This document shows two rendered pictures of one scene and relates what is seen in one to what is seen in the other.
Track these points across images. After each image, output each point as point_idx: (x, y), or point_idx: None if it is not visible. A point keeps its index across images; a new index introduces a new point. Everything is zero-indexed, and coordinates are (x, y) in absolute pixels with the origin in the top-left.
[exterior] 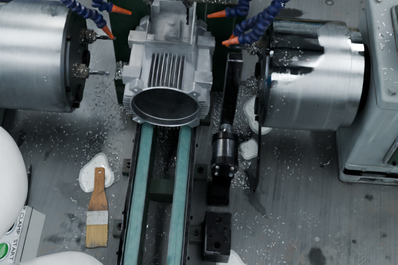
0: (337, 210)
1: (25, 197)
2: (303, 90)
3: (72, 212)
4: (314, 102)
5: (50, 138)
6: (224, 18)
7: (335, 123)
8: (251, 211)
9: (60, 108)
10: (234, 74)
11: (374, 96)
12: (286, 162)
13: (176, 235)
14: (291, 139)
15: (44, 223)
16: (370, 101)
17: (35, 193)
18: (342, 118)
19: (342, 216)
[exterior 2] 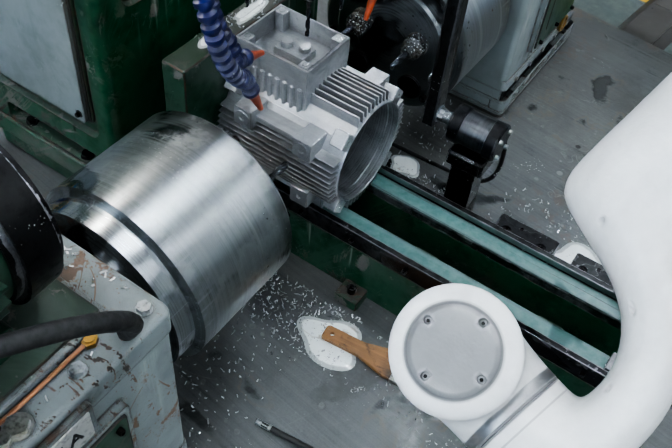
0: (534, 139)
1: None
2: (476, 0)
3: (376, 401)
4: (489, 7)
5: (223, 373)
6: (305, 11)
7: (504, 24)
8: (492, 209)
9: (284, 259)
10: (465, 3)
11: None
12: (446, 145)
13: (529, 262)
14: (417, 125)
15: (372, 446)
16: None
17: (310, 437)
18: (508, 11)
19: (543, 139)
